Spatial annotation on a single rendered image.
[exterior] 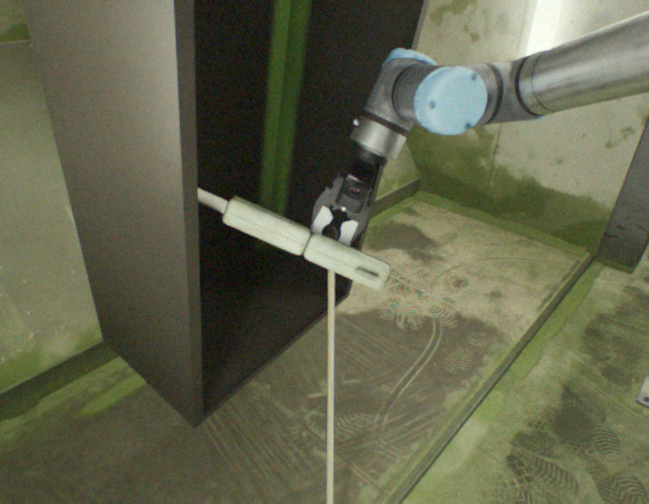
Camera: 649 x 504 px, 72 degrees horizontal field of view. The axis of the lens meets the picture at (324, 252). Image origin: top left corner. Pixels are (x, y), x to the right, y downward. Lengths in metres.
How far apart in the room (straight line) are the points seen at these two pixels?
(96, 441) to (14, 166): 0.98
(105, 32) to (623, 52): 0.60
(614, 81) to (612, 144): 1.95
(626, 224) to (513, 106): 1.98
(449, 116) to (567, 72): 0.15
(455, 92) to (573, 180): 2.03
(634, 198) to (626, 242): 0.23
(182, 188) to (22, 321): 1.27
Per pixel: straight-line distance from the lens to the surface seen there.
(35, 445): 1.80
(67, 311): 1.85
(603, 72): 0.63
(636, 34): 0.61
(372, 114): 0.79
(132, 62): 0.64
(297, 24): 1.22
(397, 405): 1.66
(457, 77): 0.67
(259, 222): 0.78
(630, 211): 2.65
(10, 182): 1.91
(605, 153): 2.60
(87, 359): 1.88
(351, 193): 0.72
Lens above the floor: 1.32
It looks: 32 degrees down
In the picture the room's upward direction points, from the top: straight up
